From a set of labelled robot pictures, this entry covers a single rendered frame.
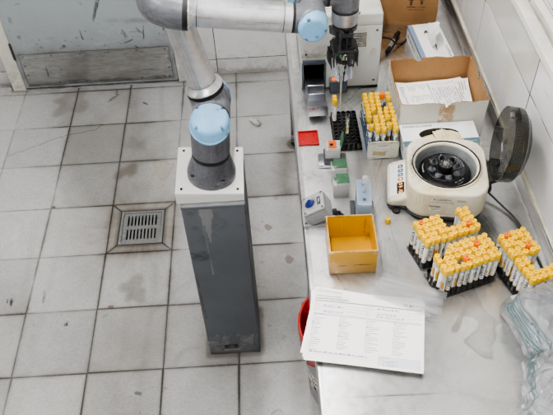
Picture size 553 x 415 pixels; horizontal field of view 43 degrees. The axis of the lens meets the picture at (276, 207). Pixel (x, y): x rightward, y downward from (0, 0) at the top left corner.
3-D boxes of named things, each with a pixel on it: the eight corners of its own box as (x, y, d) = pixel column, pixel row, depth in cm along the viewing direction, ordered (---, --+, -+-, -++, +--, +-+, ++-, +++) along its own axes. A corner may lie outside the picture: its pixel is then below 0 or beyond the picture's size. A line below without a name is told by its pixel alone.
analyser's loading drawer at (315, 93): (304, 79, 249) (304, 67, 246) (322, 78, 249) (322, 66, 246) (308, 116, 236) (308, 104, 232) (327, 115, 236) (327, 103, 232)
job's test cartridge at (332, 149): (324, 155, 224) (324, 140, 219) (339, 154, 223) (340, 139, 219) (325, 163, 221) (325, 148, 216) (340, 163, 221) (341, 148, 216)
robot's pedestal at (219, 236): (210, 354, 277) (179, 207, 212) (211, 312, 290) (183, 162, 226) (260, 352, 277) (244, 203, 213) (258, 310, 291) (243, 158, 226)
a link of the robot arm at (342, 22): (329, 2, 193) (359, 0, 193) (329, 16, 196) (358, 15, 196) (332, 17, 188) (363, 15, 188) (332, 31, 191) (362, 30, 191)
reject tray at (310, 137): (297, 132, 233) (297, 131, 233) (317, 131, 233) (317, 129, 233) (299, 146, 229) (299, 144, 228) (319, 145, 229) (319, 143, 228)
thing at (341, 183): (332, 188, 215) (332, 173, 210) (347, 188, 215) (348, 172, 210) (333, 198, 212) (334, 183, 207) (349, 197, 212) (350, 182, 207)
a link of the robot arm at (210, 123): (189, 164, 205) (187, 128, 195) (192, 133, 214) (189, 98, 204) (230, 164, 205) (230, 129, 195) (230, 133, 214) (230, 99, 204)
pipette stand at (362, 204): (350, 202, 211) (350, 179, 204) (373, 202, 211) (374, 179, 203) (350, 227, 204) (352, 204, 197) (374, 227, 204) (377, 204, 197)
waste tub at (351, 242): (324, 238, 202) (325, 215, 194) (370, 236, 202) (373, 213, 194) (328, 275, 193) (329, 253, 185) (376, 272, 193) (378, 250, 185)
